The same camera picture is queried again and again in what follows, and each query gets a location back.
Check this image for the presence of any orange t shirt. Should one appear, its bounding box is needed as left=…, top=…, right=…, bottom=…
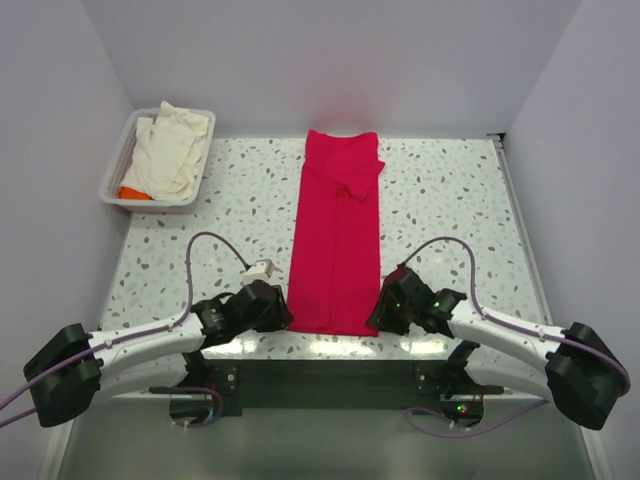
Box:
left=118, top=187, right=153, bottom=201

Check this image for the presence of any cream t shirt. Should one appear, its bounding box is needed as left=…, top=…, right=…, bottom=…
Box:
left=119, top=101, right=209, bottom=201

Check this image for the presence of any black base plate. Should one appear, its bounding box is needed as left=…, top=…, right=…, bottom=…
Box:
left=177, top=356, right=504, bottom=416

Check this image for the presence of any white plastic basket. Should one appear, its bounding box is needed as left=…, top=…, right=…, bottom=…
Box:
left=99, top=107, right=216, bottom=214

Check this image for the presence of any aluminium frame rail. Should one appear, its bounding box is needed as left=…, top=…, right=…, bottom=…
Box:
left=37, top=403, right=100, bottom=480

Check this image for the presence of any red t shirt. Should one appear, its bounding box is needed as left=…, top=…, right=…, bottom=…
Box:
left=287, top=130, right=385, bottom=337

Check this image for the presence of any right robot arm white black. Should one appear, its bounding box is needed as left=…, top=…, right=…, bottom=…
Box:
left=367, top=266, right=630, bottom=430

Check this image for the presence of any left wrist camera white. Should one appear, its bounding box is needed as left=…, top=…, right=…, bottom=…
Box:
left=243, top=259, right=281, bottom=281

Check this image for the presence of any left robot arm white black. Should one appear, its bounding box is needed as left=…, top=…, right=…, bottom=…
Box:
left=23, top=280, right=293, bottom=428

